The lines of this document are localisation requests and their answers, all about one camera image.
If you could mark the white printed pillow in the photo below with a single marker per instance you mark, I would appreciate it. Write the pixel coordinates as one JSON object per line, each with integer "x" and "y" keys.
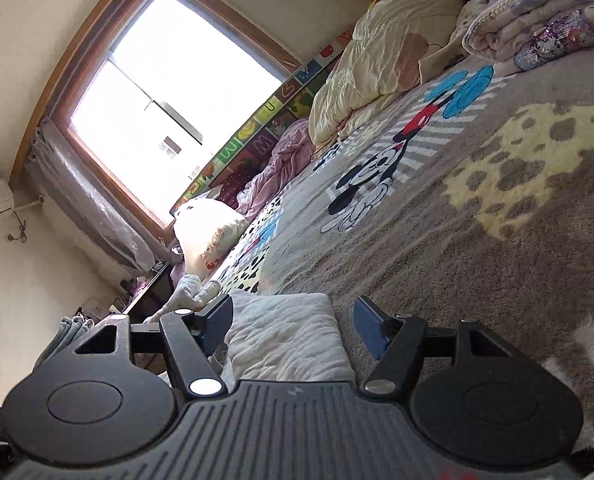
{"x": 207, "y": 230}

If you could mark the cream satin quilt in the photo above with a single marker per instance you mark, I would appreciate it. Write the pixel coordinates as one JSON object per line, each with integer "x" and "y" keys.
{"x": 395, "y": 47}

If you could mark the plastic-wrapped curtain roll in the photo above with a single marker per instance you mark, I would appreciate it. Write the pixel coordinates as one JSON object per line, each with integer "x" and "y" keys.
{"x": 55, "y": 166}

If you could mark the colourful alphabet foam mat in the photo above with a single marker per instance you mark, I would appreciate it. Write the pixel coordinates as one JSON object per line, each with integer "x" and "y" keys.
{"x": 252, "y": 144}

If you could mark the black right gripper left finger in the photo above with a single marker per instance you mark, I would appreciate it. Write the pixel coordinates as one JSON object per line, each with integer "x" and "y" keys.
{"x": 104, "y": 369}

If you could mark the grey Mickey Mouse blanket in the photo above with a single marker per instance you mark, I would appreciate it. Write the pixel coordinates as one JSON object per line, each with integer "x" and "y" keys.
{"x": 470, "y": 197}

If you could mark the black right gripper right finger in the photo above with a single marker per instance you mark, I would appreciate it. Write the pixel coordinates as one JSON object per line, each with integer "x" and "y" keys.
{"x": 401, "y": 344}

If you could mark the white quilted garment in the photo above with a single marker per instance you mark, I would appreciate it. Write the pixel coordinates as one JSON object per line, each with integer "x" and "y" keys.
{"x": 284, "y": 338}

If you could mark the purple crumpled sheet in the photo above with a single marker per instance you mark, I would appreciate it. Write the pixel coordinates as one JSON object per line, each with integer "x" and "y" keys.
{"x": 288, "y": 159}

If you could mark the purple sequin pouch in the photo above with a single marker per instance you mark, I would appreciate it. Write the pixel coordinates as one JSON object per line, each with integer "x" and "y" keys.
{"x": 563, "y": 36}

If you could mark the grey folded garment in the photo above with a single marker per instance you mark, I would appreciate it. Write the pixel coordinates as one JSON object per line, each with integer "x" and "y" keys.
{"x": 69, "y": 330}

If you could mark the white floral folded blanket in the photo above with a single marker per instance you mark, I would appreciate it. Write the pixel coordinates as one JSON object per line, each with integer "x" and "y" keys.
{"x": 189, "y": 294}

